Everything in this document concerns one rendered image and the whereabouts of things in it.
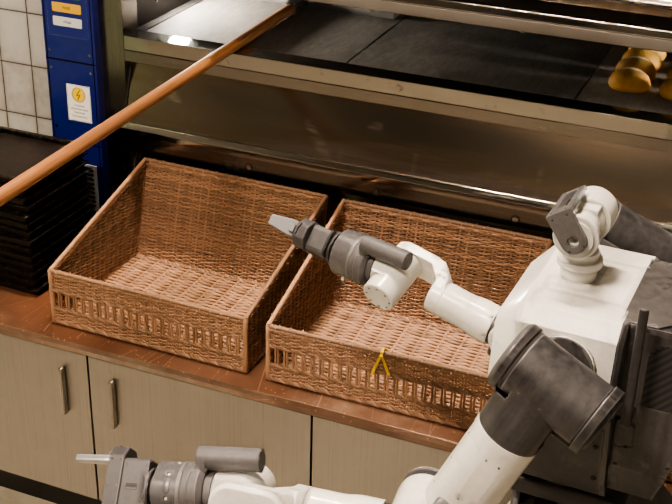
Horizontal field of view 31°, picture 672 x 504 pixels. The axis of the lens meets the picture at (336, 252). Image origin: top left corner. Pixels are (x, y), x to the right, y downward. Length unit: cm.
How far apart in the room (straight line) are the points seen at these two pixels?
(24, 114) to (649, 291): 226
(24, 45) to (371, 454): 150
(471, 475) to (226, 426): 142
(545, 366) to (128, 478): 64
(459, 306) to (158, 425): 114
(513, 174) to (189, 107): 89
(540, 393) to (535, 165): 149
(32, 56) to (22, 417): 99
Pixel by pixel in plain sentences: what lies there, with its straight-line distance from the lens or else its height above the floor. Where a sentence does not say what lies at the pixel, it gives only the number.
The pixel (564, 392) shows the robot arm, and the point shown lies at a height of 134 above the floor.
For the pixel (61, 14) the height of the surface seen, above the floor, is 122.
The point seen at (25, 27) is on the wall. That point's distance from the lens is 349.
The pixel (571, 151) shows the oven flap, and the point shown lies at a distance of 295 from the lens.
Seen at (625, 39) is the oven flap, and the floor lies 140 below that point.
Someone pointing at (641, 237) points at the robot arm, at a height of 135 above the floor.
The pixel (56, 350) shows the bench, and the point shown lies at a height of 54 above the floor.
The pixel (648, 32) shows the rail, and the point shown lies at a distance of 266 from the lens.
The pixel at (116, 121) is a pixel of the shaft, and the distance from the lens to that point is 268.
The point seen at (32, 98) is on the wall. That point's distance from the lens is 355.
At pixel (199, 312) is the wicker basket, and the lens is 288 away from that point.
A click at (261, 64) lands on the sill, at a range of 313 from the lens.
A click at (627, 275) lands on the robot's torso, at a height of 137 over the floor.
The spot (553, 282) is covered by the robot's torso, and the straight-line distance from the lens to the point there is 172.
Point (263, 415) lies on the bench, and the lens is 289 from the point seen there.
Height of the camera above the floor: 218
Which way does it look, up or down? 28 degrees down
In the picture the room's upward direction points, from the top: 2 degrees clockwise
